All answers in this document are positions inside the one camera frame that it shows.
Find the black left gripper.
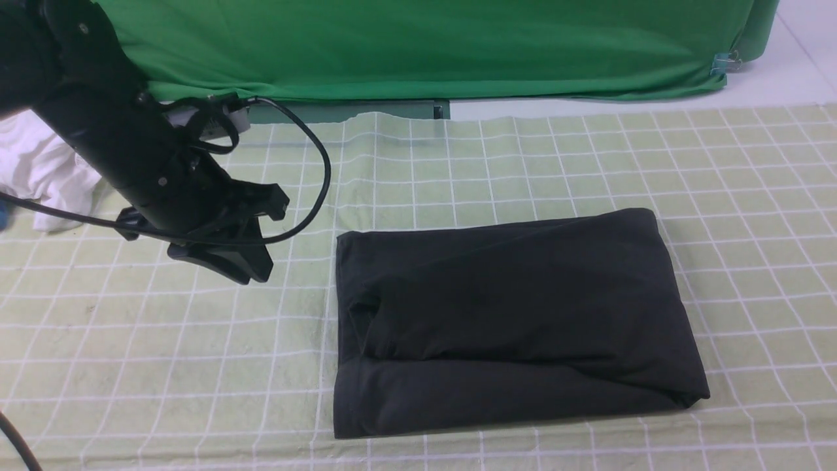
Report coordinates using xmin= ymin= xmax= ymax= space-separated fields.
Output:
xmin=116 ymin=151 xmax=290 ymax=285

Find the dark gray long-sleeve shirt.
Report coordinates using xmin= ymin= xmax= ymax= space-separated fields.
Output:
xmin=333 ymin=208 xmax=709 ymax=440

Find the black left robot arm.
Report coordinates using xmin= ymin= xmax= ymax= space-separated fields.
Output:
xmin=1 ymin=1 xmax=290 ymax=285

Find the crumpled white shirt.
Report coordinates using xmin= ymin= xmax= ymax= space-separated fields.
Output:
xmin=1 ymin=111 xmax=101 ymax=217

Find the green checkered table mat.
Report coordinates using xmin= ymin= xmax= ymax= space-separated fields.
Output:
xmin=1 ymin=103 xmax=836 ymax=470

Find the green backdrop cloth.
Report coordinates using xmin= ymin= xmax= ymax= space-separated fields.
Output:
xmin=101 ymin=1 xmax=778 ymax=101

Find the blue binder clip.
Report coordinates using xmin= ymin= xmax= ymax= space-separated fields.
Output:
xmin=709 ymin=50 xmax=743 ymax=77

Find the gray wrist camera box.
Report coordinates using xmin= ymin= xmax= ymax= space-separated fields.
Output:
xmin=162 ymin=92 xmax=251 ymax=141

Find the black camera cable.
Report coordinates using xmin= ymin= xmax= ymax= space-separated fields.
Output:
xmin=0 ymin=97 xmax=332 ymax=247

